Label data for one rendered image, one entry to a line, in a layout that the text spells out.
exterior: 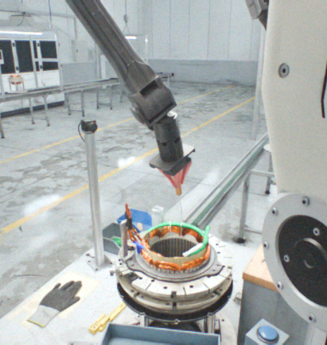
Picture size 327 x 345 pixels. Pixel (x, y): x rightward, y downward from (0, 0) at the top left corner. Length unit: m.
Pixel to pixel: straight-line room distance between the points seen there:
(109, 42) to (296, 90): 0.43
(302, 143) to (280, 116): 0.03
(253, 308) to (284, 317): 0.08
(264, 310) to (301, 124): 0.76
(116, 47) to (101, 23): 0.05
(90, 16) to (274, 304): 0.82
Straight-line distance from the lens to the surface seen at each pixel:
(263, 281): 0.96
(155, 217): 1.01
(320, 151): 0.32
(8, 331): 1.29
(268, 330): 0.85
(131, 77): 0.66
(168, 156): 0.76
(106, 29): 0.66
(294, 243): 0.40
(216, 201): 2.05
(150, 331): 0.81
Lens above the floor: 1.64
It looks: 21 degrees down
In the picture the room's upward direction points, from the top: straight up
